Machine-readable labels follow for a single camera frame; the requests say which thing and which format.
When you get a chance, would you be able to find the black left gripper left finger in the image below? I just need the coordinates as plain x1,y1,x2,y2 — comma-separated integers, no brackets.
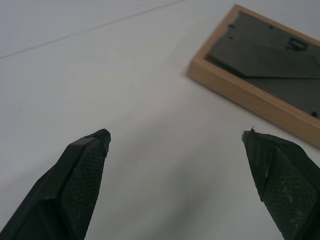
0,128,112,240

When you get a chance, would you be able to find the wooden framed tray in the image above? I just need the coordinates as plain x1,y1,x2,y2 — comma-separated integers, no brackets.
187,3,320,149

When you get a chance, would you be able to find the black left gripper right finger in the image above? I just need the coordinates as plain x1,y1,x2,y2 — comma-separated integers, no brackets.
241,126,320,240

